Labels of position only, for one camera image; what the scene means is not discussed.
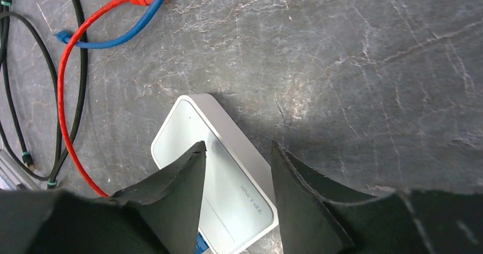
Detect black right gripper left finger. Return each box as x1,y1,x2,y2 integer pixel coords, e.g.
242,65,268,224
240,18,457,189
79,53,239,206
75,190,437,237
1,141,206,253

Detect white network switch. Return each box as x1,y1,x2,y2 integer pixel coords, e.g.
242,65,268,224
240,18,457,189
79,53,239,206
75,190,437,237
151,93,279,253

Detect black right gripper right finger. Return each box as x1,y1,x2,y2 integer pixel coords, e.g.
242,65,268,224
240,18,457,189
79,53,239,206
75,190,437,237
271,142,482,253

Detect long red ethernet cable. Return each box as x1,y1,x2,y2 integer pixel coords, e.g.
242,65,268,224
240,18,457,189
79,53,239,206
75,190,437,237
56,0,162,199

